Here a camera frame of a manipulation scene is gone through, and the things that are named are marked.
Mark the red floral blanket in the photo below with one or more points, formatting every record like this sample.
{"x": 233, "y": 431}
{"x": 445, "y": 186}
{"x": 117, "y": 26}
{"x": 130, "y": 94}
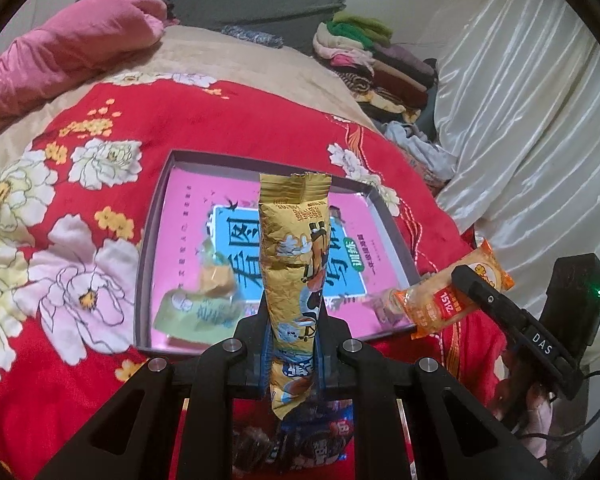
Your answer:
{"x": 40, "y": 410}

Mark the pink picture book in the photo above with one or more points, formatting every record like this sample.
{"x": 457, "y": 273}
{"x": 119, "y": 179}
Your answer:
{"x": 190, "y": 220}

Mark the blue-grey patterned pillow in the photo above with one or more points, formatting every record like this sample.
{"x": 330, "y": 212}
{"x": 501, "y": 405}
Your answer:
{"x": 255, "y": 35}

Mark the pale blue garment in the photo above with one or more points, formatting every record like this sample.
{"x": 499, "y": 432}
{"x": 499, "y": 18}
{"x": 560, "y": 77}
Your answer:
{"x": 420, "y": 150}

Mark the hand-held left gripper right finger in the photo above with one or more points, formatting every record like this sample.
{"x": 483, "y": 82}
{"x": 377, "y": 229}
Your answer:
{"x": 330, "y": 370}

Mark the white satin curtain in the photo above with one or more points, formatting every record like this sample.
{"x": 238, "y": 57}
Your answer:
{"x": 530, "y": 110}

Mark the pink quilt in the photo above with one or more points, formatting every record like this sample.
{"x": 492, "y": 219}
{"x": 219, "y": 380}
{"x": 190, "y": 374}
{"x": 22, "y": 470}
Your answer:
{"x": 70, "y": 55}

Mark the stack of folded clothes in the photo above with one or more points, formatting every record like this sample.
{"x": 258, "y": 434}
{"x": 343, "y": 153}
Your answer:
{"x": 395, "y": 75}

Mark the pale green snack packet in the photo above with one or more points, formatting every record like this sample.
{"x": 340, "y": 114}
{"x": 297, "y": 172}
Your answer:
{"x": 190, "y": 317}

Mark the orange snack packet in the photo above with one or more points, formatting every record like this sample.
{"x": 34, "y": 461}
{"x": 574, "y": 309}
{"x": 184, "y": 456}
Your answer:
{"x": 430, "y": 305}

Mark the dark maroon cloth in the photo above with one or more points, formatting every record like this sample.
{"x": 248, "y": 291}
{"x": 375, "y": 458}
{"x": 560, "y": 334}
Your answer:
{"x": 171, "y": 12}

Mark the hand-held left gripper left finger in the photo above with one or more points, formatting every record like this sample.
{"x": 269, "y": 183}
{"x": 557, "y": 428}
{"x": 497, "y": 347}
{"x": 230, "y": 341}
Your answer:
{"x": 255, "y": 370}

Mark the beige bedsheet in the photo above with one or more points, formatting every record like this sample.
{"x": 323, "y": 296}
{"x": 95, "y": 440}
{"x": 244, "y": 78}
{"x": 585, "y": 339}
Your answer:
{"x": 260, "y": 67}

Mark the blue snack packet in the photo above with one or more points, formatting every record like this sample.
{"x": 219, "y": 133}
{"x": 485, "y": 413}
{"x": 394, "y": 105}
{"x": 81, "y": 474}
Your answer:
{"x": 325, "y": 445}

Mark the orange floral cloth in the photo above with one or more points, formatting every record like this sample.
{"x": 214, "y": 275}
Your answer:
{"x": 432, "y": 180}

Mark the person's right hand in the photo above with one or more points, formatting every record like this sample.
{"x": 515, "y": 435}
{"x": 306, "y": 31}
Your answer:
{"x": 539, "y": 420}

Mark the grey shallow box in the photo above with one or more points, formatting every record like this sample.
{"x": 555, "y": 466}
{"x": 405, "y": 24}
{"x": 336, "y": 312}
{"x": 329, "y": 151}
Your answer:
{"x": 152, "y": 240}

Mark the golden snack packet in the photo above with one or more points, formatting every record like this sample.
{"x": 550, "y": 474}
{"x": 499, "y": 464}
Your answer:
{"x": 292, "y": 270}

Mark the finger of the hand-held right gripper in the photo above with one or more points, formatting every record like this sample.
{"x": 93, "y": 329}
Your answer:
{"x": 485, "y": 297}

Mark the clear bag of brown snacks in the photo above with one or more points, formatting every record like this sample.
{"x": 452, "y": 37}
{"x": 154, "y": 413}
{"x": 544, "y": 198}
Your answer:
{"x": 252, "y": 450}

